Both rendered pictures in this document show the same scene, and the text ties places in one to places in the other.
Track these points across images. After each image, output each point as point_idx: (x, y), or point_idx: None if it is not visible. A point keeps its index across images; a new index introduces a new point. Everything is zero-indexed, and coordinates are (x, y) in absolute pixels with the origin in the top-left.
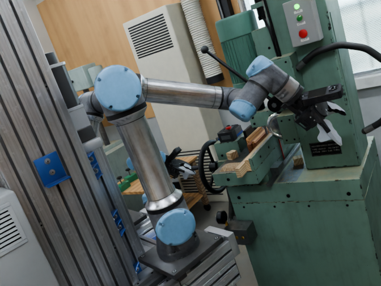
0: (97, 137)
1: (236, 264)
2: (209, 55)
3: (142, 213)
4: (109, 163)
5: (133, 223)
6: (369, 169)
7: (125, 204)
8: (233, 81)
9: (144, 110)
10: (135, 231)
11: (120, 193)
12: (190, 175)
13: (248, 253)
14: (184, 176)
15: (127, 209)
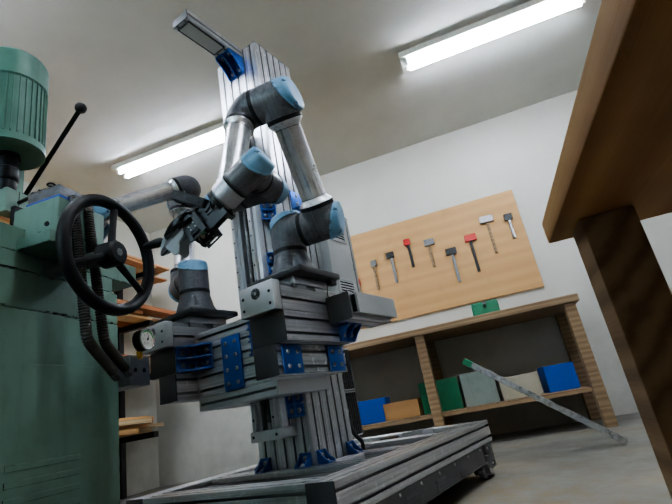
0: (284, 152)
1: (150, 362)
2: (77, 117)
3: (253, 282)
4: (231, 223)
5: (237, 283)
6: None
7: (235, 262)
8: (45, 148)
9: (171, 216)
10: (238, 291)
11: (234, 251)
12: (173, 253)
13: (118, 429)
14: (186, 251)
15: (285, 269)
